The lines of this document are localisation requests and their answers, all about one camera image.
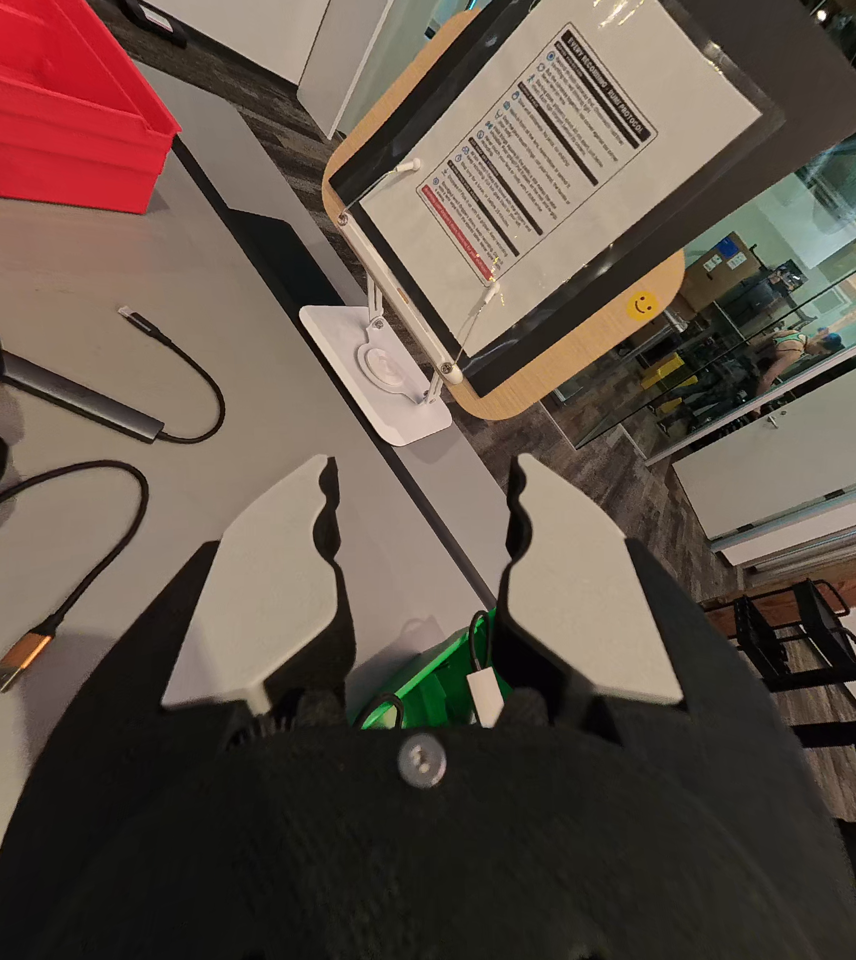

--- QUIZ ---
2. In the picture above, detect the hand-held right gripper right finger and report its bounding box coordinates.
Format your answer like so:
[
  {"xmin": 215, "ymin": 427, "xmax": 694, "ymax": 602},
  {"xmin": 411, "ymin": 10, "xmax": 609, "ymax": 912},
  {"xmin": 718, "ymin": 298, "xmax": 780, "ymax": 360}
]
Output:
[{"xmin": 494, "ymin": 453, "xmax": 685, "ymax": 710}]

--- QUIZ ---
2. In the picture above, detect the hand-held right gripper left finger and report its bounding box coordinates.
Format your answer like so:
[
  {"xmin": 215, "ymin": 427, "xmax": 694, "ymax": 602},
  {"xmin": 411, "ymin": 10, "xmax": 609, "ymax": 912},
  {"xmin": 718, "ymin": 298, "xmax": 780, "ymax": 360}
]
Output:
[{"xmin": 161, "ymin": 453, "xmax": 360, "ymax": 714}]

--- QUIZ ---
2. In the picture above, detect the grey usb hub with cable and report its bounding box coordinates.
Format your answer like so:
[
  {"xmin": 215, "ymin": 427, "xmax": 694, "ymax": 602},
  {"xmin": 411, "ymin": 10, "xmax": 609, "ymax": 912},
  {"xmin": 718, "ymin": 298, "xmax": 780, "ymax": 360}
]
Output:
[{"xmin": 0, "ymin": 303, "xmax": 226, "ymax": 445}]

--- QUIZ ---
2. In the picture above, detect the green plastic bin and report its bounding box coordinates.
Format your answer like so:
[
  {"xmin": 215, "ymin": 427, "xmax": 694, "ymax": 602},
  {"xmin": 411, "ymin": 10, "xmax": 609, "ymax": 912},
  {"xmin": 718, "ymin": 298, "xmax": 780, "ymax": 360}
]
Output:
[{"xmin": 347, "ymin": 609, "xmax": 516, "ymax": 732}]

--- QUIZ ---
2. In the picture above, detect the black cable with orange plug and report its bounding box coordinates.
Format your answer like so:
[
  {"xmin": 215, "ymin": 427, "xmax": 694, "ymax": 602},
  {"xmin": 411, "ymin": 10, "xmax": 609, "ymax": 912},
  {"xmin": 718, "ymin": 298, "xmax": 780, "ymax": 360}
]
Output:
[{"xmin": 0, "ymin": 459, "xmax": 151, "ymax": 695}]

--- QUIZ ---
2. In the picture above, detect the red plastic bin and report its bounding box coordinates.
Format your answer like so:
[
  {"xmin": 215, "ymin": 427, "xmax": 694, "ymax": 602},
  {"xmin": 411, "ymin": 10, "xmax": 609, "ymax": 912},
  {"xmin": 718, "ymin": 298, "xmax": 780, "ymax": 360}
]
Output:
[{"xmin": 0, "ymin": 0, "xmax": 183, "ymax": 216}]

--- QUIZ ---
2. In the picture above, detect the white usb adapter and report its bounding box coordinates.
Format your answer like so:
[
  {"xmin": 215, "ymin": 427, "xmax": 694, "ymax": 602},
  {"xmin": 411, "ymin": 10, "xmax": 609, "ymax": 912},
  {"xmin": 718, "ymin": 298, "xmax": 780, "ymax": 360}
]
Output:
[{"xmin": 465, "ymin": 609, "xmax": 507, "ymax": 730}]

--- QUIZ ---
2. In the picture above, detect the white door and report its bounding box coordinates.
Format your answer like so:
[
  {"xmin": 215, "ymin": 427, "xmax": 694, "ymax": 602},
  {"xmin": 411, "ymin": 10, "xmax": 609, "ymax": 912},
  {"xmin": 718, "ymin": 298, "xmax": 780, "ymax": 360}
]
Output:
[{"xmin": 671, "ymin": 348, "xmax": 856, "ymax": 541}]

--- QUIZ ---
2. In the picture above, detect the cardboard box with blue label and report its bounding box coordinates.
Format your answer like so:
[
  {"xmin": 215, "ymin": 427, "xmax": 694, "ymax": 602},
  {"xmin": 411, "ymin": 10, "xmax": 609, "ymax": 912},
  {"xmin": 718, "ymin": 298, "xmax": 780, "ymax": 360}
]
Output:
[{"xmin": 686, "ymin": 231, "xmax": 766, "ymax": 316}]

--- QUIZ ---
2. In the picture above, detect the black flat floor box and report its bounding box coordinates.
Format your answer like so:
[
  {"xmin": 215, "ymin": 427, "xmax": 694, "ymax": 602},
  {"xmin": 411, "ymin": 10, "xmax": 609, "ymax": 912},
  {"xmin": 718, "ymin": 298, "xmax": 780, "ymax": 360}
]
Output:
[{"xmin": 119, "ymin": 0, "xmax": 189, "ymax": 48}]

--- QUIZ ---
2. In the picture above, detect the white instruction sheet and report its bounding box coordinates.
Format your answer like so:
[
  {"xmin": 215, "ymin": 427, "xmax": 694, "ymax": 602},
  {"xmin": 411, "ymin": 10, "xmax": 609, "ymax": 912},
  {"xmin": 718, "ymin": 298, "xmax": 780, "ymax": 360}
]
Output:
[{"xmin": 359, "ymin": 0, "xmax": 764, "ymax": 345}]

